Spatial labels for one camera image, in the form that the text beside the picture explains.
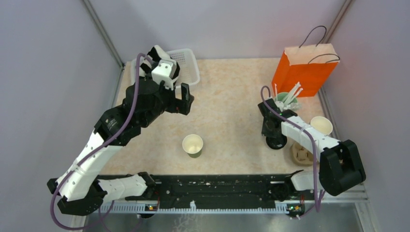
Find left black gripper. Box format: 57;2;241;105
141;78;194;128

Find green paper coffee cup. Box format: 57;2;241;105
182;134;204;158

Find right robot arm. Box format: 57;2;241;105
258;99;366;199

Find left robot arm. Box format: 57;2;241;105
47;79;194;216

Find black lid on table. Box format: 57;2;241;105
265;135;288;150

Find white plastic basket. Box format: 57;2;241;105
130;48;200;90

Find green straw holder cup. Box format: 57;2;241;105
273;92;302;111

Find cardboard cup carrier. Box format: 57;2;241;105
291;142;314;166

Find white wrapped straws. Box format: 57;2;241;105
274;82;303;111

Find stack of paper cups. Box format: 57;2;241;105
310;116;333;135

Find black white striped cloth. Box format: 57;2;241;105
132;45;180;88

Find orange paper bag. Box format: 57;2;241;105
271;37;341;97

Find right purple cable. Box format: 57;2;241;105
260;85;326;214

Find purple cable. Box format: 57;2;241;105
49;53;154;232
260;85;326;214

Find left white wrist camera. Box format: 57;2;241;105
151;59;177;90

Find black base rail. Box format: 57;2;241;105
112;174;314;217

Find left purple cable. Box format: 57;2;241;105
49;53;154;232

